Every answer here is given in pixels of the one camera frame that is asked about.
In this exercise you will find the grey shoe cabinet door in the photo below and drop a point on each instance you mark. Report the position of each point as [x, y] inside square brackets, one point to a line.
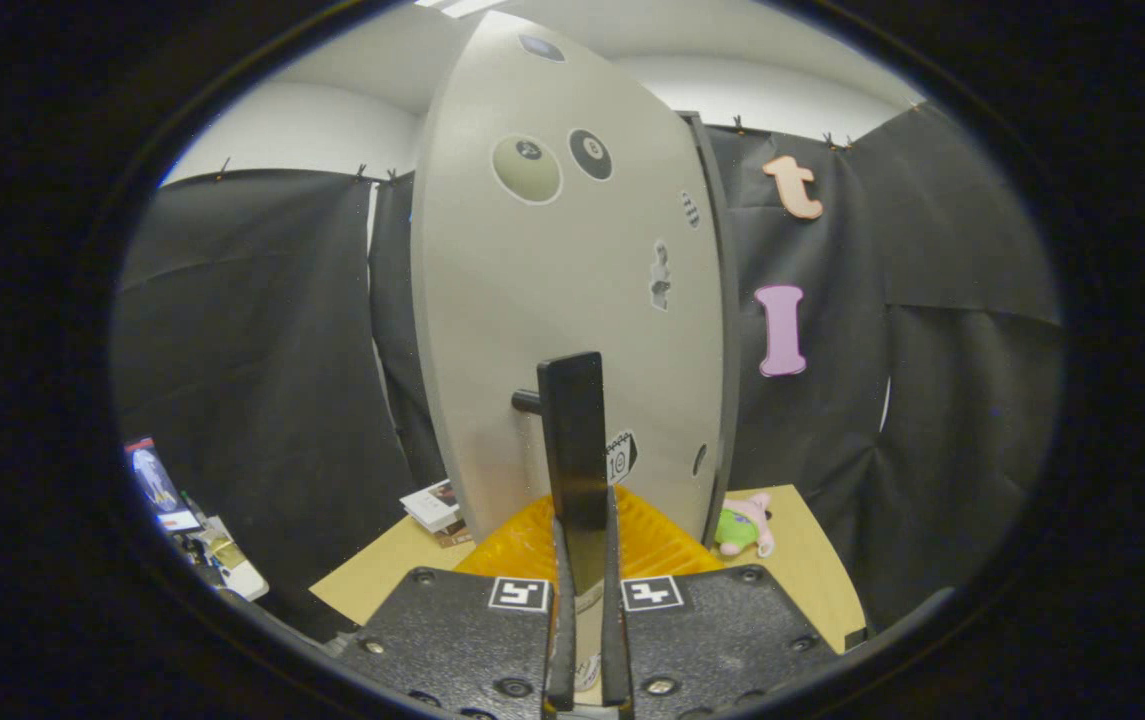
[532, 300]

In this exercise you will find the black backdrop cloth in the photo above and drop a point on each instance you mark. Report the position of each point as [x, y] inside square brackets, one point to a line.
[262, 330]

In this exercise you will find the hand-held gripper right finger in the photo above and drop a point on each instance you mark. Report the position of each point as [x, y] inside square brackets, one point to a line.
[614, 640]

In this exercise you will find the green plush toy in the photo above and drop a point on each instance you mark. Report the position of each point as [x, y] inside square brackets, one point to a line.
[740, 528]

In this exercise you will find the white booklet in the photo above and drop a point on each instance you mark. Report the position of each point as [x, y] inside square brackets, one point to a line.
[432, 505]

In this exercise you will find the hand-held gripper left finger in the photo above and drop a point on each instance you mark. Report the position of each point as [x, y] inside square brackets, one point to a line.
[562, 640]

